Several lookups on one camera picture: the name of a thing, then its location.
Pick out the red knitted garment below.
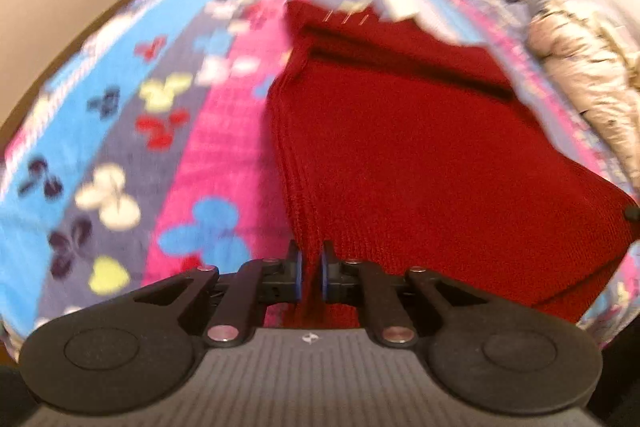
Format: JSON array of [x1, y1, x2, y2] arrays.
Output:
[[267, 0, 639, 322]]

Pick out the colourful floral bed sheet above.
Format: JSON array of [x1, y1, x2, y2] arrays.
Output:
[[1, 0, 639, 355]]

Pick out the beige star-patterned duvet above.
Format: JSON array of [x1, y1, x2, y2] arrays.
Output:
[[526, 0, 639, 188]]

